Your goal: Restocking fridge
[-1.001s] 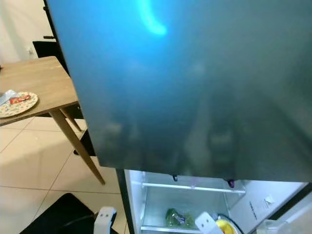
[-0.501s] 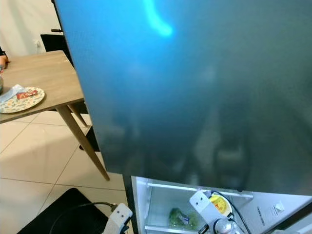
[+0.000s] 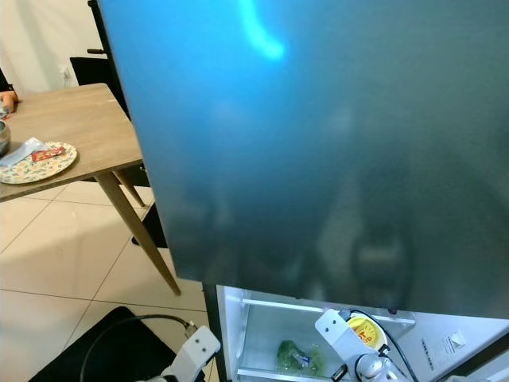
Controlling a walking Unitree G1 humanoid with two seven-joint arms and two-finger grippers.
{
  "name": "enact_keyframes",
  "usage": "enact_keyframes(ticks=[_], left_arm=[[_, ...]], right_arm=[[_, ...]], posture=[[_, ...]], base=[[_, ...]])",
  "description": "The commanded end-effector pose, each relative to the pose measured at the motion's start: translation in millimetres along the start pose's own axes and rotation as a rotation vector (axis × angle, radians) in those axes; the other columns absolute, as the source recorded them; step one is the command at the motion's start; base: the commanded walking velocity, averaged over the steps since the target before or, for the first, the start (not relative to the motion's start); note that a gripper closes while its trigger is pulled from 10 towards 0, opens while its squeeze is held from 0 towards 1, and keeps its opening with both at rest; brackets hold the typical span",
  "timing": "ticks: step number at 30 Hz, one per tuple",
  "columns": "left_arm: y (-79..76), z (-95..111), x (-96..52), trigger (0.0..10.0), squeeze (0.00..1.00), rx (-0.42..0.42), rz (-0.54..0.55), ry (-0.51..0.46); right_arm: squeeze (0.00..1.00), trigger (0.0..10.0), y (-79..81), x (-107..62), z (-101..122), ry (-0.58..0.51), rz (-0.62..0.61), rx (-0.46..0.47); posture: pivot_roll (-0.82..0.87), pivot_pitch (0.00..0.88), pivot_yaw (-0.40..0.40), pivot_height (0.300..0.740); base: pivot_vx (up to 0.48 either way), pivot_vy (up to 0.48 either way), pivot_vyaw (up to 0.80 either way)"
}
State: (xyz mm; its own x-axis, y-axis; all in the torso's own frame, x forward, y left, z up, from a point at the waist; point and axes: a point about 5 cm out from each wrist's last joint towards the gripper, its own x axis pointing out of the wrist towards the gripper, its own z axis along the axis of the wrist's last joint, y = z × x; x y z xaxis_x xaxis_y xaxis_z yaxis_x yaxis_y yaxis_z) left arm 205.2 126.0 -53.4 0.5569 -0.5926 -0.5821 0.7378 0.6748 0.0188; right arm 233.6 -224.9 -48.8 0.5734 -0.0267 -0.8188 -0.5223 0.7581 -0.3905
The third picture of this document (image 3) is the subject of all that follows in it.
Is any yellow green noodle cup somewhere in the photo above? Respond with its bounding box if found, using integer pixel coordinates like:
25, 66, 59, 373
348, 316, 389, 353

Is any blue grey fridge door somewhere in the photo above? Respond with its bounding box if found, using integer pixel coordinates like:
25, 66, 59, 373
97, 0, 509, 319

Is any white fridge body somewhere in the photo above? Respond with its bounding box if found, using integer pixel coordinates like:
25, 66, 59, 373
215, 285, 509, 382

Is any white fridge label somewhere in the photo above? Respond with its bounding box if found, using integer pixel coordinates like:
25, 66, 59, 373
422, 329, 469, 368

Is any floral patterned plate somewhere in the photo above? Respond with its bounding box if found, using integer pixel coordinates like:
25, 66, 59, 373
0, 142, 79, 185

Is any small red packet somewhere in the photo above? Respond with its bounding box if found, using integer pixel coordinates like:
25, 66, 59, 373
32, 146, 66, 163

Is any wooden dining table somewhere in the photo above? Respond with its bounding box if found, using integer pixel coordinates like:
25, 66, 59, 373
0, 84, 182, 297

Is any black flat board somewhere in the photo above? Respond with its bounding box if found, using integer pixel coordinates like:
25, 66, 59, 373
70, 57, 120, 104

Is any black floor mat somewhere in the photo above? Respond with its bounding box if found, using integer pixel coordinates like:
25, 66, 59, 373
131, 203, 169, 248
28, 306, 193, 382

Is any black tripod stand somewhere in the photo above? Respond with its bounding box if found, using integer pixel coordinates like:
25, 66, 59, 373
87, 0, 128, 112

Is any bagged green vegetable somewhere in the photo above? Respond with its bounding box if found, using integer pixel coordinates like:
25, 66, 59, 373
277, 341, 324, 376

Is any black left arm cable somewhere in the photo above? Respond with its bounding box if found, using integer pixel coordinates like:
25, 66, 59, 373
99, 315, 196, 382

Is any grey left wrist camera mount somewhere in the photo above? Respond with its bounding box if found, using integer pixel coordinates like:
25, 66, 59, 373
163, 325, 222, 382

